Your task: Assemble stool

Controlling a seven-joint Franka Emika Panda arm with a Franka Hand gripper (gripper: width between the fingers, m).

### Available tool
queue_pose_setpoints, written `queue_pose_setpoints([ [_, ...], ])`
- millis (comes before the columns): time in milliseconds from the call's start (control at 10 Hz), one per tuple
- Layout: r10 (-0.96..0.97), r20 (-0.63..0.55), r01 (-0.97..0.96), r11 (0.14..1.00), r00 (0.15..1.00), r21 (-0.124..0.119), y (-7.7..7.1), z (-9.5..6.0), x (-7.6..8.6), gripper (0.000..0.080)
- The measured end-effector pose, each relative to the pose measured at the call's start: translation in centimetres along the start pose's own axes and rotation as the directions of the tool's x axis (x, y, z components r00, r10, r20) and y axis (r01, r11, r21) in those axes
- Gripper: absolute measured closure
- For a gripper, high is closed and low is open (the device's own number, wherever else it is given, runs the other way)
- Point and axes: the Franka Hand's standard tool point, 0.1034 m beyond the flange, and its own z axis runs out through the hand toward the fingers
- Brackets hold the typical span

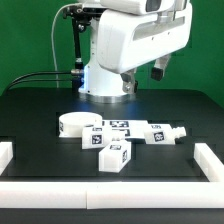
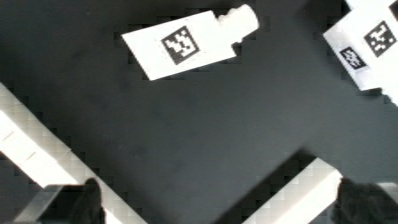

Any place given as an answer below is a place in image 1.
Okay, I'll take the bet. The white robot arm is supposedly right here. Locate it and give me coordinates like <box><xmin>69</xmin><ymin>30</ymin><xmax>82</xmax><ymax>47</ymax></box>
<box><xmin>78</xmin><ymin>0</ymin><xmax>192</xmax><ymax>103</ymax></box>

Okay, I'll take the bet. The black cable lower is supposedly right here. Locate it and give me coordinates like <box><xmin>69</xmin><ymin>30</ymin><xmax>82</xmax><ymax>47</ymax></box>
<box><xmin>3</xmin><ymin>77</ymin><xmax>83</xmax><ymax>96</ymax></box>

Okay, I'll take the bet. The white round stool seat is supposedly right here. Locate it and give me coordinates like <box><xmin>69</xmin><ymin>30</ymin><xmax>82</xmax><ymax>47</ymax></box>
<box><xmin>59</xmin><ymin>112</ymin><xmax>102</xmax><ymax>137</ymax></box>

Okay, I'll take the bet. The black cable upper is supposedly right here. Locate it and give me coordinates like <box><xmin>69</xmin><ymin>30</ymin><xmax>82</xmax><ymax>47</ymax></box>
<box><xmin>3</xmin><ymin>70</ymin><xmax>83</xmax><ymax>95</ymax></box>

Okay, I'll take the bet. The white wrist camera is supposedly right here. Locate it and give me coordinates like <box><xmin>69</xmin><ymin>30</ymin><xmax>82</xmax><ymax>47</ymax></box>
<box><xmin>99</xmin><ymin>0</ymin><xmax>191</xmax><ymax>16</ymax></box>

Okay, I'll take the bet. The white cable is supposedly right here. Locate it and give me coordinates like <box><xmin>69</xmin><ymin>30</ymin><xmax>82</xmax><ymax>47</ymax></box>
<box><xmin>50</xmin><ymin>3</ymin><xmax>81</xmax><ymax>89</ymax></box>

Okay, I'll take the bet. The black cable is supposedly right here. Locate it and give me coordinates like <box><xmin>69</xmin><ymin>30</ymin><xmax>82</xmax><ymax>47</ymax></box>
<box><xmin>3</xmin><ymin>77</ymin><xmax>83</xmax><ymax>96</ymax></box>
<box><xmin>3</xmin><ymin>70</ymin><xmax>83</xmax><ymax>95</ymax></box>

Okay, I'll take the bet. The white marker sheet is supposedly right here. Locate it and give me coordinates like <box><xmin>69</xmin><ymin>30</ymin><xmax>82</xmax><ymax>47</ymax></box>
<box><xmin>59</xmin><ymin>119</ymin><xmax>154</xmax><ymax>141</ymax></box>

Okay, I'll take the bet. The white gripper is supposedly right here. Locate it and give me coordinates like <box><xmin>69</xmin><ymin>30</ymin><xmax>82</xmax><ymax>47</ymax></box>
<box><xmin>97</xmin><ymin>3</ymin><xmax>192</xmax><ymax>94</ymax></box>

